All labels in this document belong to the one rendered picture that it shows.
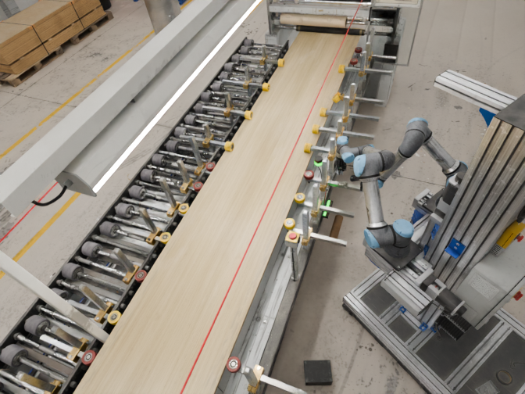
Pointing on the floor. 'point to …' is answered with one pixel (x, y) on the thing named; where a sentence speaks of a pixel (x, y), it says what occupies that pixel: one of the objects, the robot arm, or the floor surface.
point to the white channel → (177, 27)
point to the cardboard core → (336, 227)
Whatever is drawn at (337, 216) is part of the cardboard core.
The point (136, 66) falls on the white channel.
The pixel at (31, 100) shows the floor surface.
